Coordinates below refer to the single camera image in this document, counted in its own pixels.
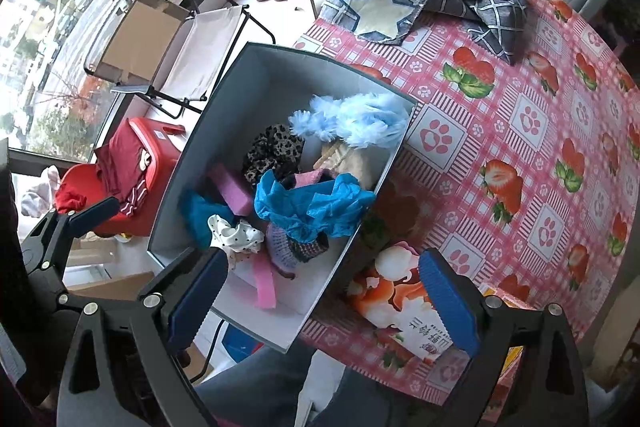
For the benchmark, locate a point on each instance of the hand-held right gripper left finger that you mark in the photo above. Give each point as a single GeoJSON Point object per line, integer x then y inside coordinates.
{"type": "Point", "coordinates": [197, 302]}

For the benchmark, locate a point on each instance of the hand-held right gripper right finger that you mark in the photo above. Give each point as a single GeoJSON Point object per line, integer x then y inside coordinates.
{"type": "Point", "coordinates": [447, 302]}

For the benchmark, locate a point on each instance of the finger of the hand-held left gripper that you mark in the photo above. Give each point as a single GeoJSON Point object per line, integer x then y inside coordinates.
{"type": "Point", "coordinates": [95, 212]}

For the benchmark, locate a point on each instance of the white polka dot scrunchie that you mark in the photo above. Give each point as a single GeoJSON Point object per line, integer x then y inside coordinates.
{"type": "Point", "coordinates": [235, 237]}

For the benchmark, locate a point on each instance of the bright blue cloth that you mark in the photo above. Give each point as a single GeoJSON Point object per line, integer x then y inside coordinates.
{"type": "Point", "coordinates": [310, 207]}
{"type": "Point", "coordinates": [200, 214]}

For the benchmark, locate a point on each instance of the pink and dark knit hat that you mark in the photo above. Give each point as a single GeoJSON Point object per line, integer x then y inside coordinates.
{"type": "Point", "coordinates": [295, 252]}

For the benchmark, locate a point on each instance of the leopard print scrunchie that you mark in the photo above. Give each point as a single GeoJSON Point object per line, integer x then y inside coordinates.
{"type": "Point", "coordinates": [272, 152]}

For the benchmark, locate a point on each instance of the grey storage box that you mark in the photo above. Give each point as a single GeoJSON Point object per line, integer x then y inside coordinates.
{"type": "Point", "coordinates": [230, 107]}

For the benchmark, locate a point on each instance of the light blue fluffy cloth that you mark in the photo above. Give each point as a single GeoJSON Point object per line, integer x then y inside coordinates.
{"type": "Point", "coordinates": [360, 117]}

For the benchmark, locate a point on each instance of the red floor basin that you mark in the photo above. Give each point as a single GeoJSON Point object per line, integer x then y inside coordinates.
{"type": "Point", "coordinates": [75, 187]}

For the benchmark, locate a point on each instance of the dark red cloth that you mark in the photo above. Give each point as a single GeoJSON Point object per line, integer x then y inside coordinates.
{"type": "Point", "coordinates": [120, 167]}

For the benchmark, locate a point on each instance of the blue plastic item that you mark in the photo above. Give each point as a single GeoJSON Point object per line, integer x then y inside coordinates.
{"type": "Point", "coordinates": [240, 342]}

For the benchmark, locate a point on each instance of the light grey cloth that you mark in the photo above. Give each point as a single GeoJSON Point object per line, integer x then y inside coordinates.
{"type": "Point", "coordinates": [37, 194]}

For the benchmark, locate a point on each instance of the flat cardboard piece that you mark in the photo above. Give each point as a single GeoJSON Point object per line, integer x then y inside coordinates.
{"type": "Point", "coordinates": [110, 287]}

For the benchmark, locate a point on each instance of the red plastic stool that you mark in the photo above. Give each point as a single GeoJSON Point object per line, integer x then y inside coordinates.
{"type": "Point", "coordinates": [160, 167]}

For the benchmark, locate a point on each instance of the pink patterned carton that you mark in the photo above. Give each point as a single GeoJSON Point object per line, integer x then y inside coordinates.
{"type": "Point", "coordinates": [515, 357]}

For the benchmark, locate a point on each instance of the person's legs in jeans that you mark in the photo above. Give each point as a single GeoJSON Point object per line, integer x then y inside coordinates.
{"type": "Point", "coordinates": [280, 387]}

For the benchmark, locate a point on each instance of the pink strawberry tablecloth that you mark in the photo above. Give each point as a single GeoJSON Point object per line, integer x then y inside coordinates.
{"type": "Point", "coordinates": [525, 157]}

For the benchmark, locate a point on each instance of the brown cardboard sheet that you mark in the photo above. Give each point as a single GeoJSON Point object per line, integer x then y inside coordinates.
{"type": "Point", "coordinates": [145, 42]}

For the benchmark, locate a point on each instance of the folding chair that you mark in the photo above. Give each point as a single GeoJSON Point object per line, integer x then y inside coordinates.
{"type": "Point", "coordinates": [210, 47]}

